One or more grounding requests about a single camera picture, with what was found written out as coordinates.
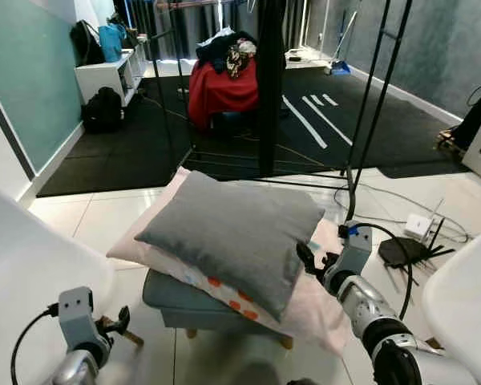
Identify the red cloth covered chair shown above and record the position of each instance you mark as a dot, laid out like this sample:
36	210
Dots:
216	96

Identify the dark grey curtain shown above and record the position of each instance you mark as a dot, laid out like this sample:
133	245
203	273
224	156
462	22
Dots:
184	24

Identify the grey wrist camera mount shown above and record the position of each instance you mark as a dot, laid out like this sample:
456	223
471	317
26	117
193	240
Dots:
357	250
76	314

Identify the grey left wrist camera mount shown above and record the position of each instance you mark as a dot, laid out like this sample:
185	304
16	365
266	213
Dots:
76	314

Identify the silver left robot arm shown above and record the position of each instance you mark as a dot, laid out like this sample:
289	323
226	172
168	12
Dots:
78	367

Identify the pile of dark clothes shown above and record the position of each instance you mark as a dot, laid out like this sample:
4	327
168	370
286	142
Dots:
224	50

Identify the white router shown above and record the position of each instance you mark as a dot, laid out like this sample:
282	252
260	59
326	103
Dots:
418	225

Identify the black shoulder bag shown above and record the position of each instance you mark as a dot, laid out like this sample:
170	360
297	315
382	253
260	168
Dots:
84	42

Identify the black backpack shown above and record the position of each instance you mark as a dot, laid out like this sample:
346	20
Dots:
103	111

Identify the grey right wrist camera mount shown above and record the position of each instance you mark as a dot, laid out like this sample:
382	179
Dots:
357	250

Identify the black metal pole stand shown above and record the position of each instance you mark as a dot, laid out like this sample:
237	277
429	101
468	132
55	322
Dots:
385	72

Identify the white plastic chair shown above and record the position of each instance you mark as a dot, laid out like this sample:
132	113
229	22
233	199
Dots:
32	273
465	305

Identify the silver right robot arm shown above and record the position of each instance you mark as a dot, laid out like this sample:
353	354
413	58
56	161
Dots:
373	313

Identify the grey pillow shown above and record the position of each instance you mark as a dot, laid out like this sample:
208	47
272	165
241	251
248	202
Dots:
232	233

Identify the blue bag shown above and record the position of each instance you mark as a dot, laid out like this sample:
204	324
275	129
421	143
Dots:
111	44

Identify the blue mop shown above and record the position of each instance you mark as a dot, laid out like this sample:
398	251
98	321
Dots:
341	66

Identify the white low shelf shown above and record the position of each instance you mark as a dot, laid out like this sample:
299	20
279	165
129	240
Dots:
104	76

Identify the black hanging cloth column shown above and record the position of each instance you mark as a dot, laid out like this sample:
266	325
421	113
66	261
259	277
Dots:
271	88

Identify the pink pillow with orange dots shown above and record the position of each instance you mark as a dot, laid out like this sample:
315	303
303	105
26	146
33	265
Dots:
317	309

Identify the black router with antennas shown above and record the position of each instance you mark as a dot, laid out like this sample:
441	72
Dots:
401	253

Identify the black floor mat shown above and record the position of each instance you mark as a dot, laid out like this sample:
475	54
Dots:
144	152

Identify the blue-grey footstool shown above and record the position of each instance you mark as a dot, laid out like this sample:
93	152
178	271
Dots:
172	301

